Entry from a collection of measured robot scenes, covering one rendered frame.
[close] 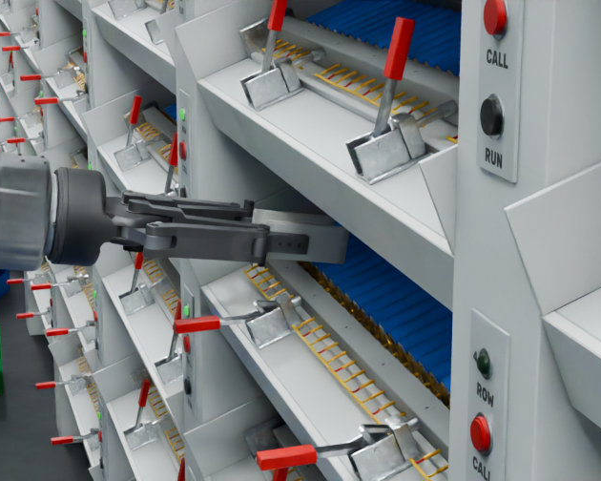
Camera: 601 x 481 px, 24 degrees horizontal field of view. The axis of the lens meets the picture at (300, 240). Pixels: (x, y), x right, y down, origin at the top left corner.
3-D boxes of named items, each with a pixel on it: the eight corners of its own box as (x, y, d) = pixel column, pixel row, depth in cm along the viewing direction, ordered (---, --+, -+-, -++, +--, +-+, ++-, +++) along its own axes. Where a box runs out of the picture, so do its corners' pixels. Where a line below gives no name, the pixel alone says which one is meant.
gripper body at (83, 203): (59, 177, 102) (183, 189, 105) (48, 156, 110) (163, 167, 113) (49, 276, 104) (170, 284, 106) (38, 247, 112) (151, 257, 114)
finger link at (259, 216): (250, 245, 114) (248, 243, 114) (331, 252, 116) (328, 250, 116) (255, 210, 113) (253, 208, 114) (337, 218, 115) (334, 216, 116)
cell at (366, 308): (446, 295, 105) (371, 332, 104) (438, 288, 107) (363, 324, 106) (439, 274, 104) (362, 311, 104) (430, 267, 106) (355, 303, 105)
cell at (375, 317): (457, 303, 103) (380, 341, 102) (448, 296, 105) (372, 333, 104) (449, 282, 103) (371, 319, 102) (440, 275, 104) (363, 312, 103)
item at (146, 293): (200, 476, 142) (148, 362, 138) (113, 305, 199) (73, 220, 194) (376, 388, 145) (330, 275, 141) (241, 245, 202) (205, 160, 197)
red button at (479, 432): (482, 457, 63) (483, 425, 62) (468, 444, 64) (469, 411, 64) (503, 455, 63) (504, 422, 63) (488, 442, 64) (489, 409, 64)
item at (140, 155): (197, 299, 137) (142, 175, 133) (109, 176, 194) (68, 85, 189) (379, 213, 141) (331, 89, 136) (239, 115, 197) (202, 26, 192)
